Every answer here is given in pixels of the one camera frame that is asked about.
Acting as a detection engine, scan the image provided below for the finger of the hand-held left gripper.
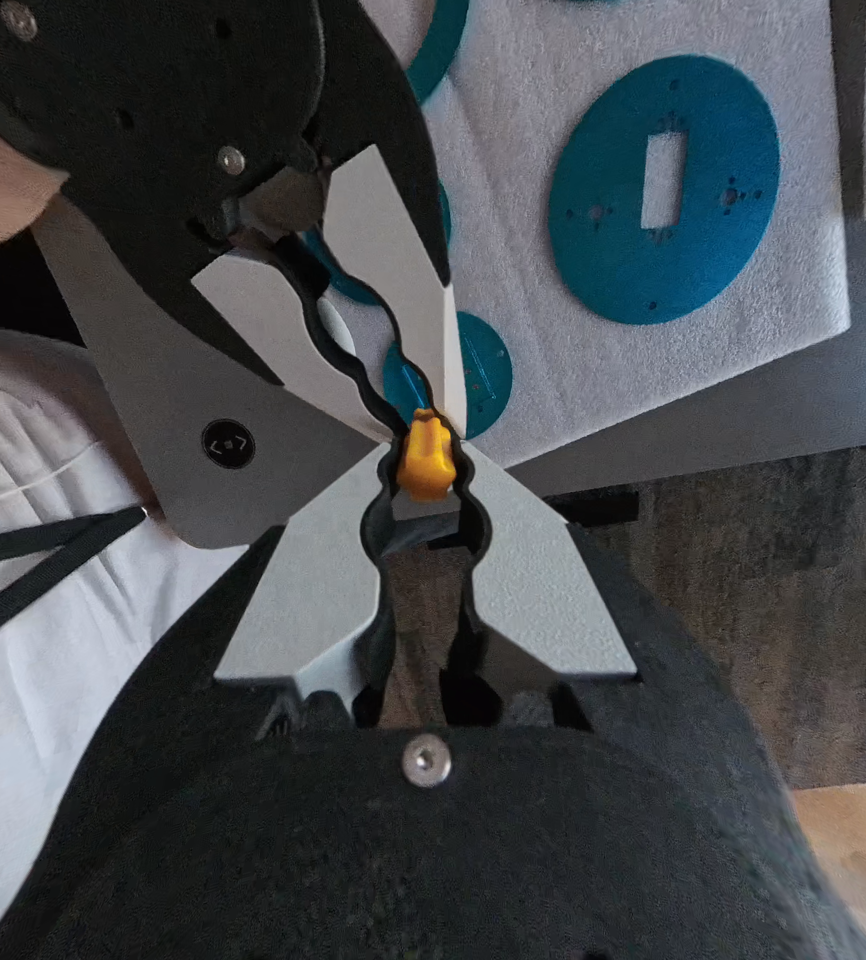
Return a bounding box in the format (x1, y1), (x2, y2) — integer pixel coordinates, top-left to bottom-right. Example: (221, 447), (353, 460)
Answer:
(322, 142), (469, 440)
(191, 249), (407, 444)

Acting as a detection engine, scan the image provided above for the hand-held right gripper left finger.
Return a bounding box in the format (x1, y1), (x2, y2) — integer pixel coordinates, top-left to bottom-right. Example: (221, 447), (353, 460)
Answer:
(214, 441), (405, 729)

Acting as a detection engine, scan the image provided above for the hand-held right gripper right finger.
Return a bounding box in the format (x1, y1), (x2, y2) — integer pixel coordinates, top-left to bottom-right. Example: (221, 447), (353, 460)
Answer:
(439, 438), (639, 729)

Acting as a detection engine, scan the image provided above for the small blue disc with bracket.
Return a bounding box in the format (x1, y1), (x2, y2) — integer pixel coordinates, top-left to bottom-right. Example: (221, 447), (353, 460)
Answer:
(382, 311), (515, 441)

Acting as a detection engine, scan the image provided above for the yellow-handled screwdriver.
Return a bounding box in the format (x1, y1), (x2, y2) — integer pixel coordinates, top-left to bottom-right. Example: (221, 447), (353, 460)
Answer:
(395, 407), (455, 502)

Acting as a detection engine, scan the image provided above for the round black desk button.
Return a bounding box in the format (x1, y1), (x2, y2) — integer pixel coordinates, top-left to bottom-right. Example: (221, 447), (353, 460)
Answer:
(201, 417), (257, 471)

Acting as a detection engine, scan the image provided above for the small blue round plate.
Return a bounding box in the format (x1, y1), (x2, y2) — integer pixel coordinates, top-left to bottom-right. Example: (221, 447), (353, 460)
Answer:
(304, 178), (453, 306)

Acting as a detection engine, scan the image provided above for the white foam sheet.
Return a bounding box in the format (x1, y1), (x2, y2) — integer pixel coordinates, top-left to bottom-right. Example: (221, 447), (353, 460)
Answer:
(316, 0), (852, 468)

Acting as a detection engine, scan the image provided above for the blue plate with rectangular slot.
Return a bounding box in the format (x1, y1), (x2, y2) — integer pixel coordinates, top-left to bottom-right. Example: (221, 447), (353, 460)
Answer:
(547, 54), (782, 327)

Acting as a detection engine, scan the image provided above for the blue metal ring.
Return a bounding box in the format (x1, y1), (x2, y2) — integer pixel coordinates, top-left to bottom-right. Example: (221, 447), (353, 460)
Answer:
(403, 0), (471, 106)

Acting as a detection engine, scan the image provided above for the black strap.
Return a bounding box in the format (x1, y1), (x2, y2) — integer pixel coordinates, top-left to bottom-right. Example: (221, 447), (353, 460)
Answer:
(0, 504), (149, 663)

